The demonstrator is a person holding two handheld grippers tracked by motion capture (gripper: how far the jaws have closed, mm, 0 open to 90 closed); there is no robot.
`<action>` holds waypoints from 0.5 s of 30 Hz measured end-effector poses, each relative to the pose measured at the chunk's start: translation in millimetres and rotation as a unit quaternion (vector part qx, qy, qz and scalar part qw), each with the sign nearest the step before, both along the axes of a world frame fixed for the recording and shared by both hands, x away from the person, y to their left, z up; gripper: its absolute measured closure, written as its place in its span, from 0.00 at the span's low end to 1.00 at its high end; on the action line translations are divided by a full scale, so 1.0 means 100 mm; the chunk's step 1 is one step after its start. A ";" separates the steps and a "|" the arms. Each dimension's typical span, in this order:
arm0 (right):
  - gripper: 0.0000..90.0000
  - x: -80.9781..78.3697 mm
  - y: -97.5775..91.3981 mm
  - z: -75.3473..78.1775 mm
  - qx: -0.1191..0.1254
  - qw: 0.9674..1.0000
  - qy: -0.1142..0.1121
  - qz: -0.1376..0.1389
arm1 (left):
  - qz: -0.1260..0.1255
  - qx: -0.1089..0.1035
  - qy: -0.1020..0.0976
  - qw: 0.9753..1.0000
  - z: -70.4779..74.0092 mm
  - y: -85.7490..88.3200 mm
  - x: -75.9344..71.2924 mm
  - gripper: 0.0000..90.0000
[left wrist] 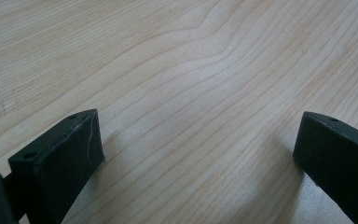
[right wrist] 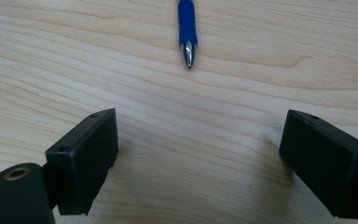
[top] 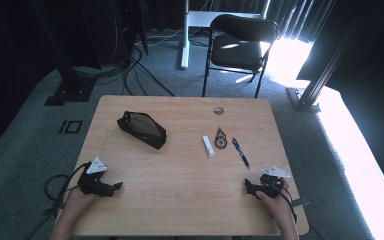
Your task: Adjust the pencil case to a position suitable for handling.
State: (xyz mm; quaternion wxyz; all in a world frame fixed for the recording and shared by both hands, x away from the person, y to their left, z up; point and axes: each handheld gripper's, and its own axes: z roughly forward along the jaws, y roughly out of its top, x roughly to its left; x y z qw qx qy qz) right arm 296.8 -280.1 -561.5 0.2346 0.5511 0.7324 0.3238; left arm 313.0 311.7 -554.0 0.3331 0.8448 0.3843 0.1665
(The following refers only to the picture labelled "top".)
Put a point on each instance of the small round black correction tape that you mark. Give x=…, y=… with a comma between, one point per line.
x=220, y=139

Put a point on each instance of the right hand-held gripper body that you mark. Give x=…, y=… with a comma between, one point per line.
x=270, y=183

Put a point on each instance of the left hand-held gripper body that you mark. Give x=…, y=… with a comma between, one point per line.
x=91, y=181

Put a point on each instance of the person's right hand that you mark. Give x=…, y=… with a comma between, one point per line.
x=277, y=205

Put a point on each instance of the grey round table grommet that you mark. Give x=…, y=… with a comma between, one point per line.
x=218, y=110

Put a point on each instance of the grey tape strip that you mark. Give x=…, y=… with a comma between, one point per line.
x=300, y=202

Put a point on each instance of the white marker tube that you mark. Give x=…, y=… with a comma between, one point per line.
x=208, y=146

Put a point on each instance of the white desk frame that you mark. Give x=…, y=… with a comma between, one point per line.
x=193, y=20

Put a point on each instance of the black mesh pencil case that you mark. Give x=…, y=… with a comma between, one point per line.
x=142, y=129

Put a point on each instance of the black folding chair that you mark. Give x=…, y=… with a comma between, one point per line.
x=240, y=50

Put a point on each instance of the black metal stand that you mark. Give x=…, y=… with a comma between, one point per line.
x=316, y=83
x=68, y=66

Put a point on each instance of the person's left hand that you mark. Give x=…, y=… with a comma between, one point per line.
x=79, y=200

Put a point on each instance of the blue pen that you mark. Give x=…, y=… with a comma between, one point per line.
x=241, y=153

